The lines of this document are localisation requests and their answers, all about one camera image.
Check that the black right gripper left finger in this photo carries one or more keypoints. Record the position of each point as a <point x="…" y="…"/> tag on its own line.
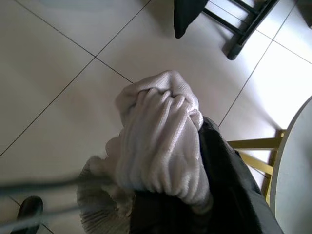
<point x="161" y="219"/>

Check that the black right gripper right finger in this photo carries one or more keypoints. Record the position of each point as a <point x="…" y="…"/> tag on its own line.
<point x="239" y="195"/>

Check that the white knitted sweater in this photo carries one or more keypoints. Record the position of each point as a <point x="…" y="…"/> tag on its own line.
<point x="156" y="134"/>

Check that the grey metal clothes hanger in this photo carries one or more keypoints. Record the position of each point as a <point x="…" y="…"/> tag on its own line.
<point x="48" y="186"/>

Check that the round white table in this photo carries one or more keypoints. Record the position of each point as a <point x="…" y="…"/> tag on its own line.
<point x="297" y="170"/>

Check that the black metal clothes rack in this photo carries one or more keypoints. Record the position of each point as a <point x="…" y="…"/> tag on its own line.
<point x="234" y="51"/>

